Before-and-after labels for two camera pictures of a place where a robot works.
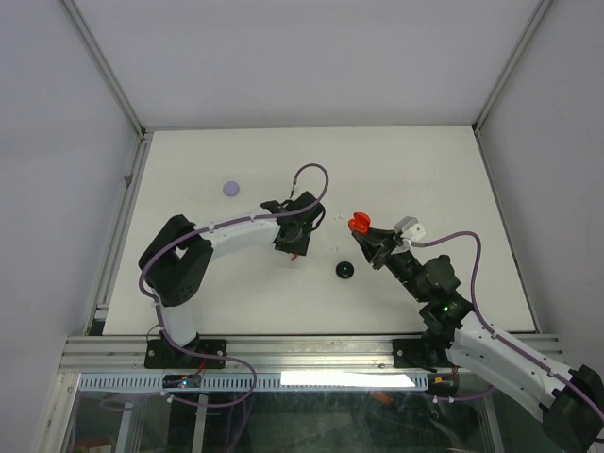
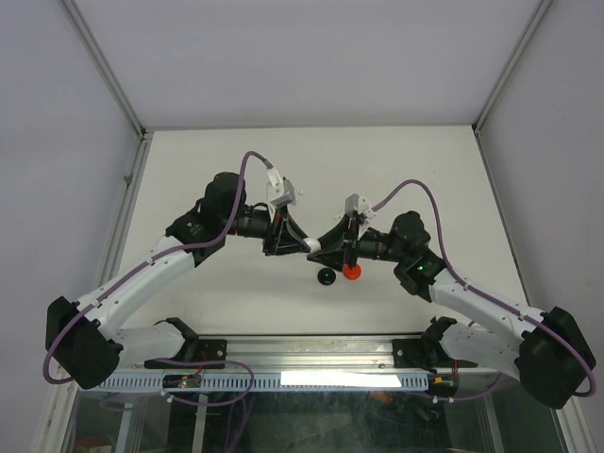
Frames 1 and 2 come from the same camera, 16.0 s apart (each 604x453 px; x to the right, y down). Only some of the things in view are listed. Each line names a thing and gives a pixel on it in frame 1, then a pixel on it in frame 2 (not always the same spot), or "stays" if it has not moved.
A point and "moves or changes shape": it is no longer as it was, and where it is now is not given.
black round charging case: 344,270 -> 327,276
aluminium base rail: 97,353 stays
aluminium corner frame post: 540,14 stays
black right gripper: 371,243 -> 336,259
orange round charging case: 360,223 moves or changes shape
